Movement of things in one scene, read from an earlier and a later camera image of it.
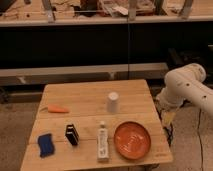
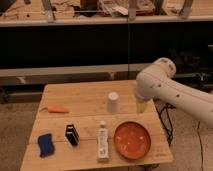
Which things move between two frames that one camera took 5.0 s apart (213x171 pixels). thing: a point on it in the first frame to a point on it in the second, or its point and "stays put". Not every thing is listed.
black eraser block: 72,134 stays put
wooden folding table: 96,125 stays put
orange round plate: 132,140 stays put
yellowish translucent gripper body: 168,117 to 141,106
